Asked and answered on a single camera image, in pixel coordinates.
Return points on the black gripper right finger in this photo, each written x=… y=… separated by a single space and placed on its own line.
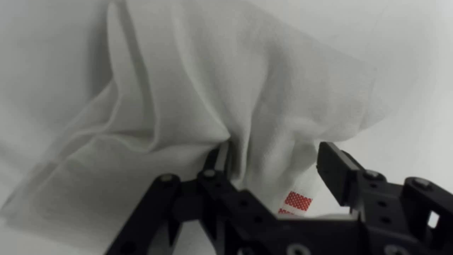
x=409 y=218

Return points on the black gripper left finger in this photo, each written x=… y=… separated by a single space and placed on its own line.
x=234 y=220

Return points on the white towel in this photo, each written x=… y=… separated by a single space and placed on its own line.
x=188 y=75

